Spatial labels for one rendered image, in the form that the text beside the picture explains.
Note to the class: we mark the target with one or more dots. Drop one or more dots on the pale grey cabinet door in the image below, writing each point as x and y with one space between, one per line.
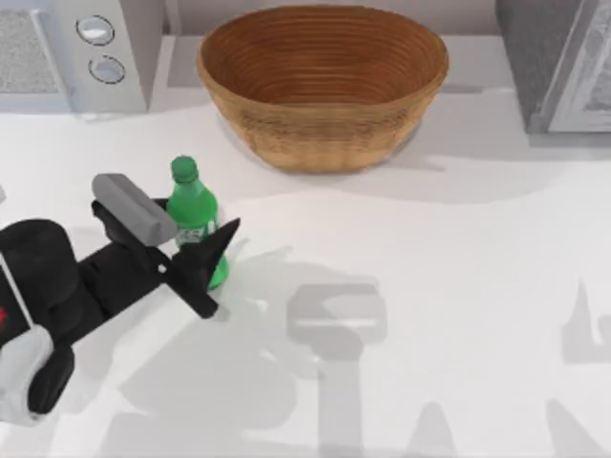
584 71

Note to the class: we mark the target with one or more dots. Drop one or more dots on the pale grey rounded box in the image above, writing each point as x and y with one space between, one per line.
131 207

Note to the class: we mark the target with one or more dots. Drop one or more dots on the green bottle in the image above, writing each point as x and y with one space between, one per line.
193 205

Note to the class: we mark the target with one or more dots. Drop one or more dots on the pale microwave oven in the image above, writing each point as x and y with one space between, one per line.
62 57

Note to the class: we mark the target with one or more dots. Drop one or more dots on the round microwave knob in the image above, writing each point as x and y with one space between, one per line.
107 68
94 27

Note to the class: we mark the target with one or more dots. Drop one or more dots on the brown woven basket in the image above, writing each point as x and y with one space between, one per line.
322 90

